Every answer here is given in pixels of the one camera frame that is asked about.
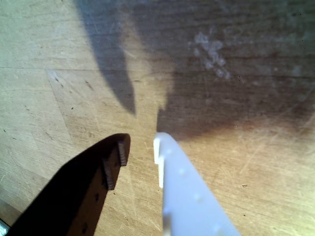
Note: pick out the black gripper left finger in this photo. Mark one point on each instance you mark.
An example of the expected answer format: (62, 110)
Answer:
(73, 191)

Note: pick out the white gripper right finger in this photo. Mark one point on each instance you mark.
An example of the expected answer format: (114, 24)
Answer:
(187, 201)

